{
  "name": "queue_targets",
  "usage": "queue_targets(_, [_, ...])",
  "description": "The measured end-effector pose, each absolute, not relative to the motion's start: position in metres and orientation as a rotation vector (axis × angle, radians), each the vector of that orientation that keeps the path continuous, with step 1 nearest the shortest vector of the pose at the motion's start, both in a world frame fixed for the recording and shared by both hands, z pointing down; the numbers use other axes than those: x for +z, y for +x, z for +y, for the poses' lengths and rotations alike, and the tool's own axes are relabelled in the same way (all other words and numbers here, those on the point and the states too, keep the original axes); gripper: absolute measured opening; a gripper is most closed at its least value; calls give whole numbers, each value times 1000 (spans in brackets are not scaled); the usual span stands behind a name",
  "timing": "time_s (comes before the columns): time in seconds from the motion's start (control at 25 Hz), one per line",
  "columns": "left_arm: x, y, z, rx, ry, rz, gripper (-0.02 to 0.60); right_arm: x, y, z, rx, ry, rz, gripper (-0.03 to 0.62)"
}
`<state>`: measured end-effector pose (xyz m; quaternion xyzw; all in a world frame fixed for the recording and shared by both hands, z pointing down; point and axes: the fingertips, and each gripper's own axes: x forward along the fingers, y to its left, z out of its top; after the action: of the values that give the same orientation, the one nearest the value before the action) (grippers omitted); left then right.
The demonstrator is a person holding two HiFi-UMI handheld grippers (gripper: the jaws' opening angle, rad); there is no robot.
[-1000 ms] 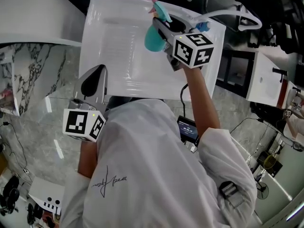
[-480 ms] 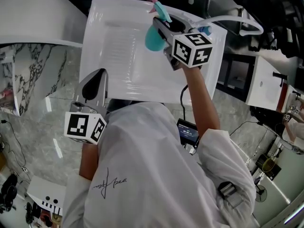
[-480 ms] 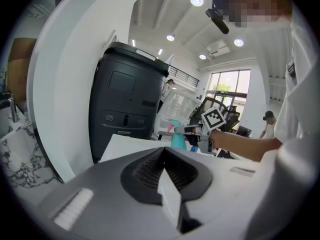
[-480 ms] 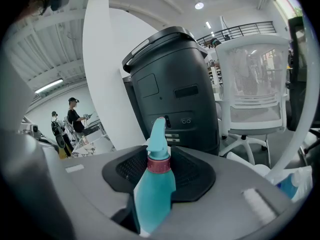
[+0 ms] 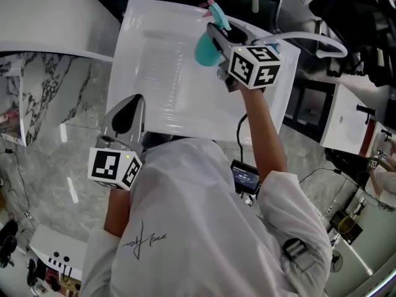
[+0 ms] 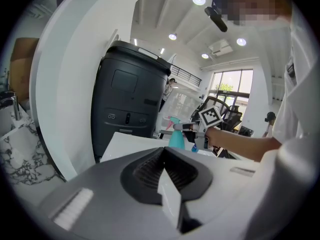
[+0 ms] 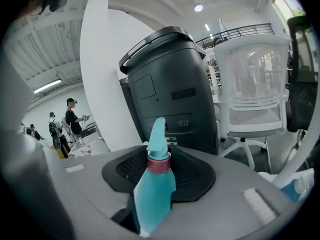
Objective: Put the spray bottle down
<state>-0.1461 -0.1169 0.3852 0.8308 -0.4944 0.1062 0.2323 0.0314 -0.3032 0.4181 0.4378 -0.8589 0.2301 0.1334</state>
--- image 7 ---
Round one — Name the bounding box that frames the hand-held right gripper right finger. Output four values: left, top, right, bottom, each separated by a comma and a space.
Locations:
149, 146, 297, 240

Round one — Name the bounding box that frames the large window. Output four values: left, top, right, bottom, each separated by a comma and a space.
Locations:
273, 0, 307, 19

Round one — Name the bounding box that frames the black mesh office chair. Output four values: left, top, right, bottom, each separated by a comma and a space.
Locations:
284, 15, 320, 134

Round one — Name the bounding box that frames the white mesh office chair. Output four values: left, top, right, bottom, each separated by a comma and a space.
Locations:
213, 34, 292, 171

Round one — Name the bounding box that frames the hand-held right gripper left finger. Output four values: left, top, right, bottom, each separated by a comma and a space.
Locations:
1, 130, 150, 240

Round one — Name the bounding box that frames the white curved partition panel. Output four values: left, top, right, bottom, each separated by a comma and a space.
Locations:
79, 0, 161, 152

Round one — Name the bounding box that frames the long tube ceiling light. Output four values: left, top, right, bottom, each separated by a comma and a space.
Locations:
33, 78, 63, 94

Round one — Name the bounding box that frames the teal spray bottle pink nozzle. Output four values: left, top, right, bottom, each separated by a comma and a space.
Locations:
133, 117, 177, 236

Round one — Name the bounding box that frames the black metal railing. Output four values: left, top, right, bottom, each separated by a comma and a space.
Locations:
194, 23, 275, 50

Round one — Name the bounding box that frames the large black plastic bin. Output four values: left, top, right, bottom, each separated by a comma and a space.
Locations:
118, 25, 220, 156

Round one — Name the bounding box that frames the blue bottle white cap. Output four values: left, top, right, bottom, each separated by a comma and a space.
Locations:
281, 168, 315, 203

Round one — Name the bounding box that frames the white gooseneck faucet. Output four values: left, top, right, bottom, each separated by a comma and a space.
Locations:
271, 131, 320, 191

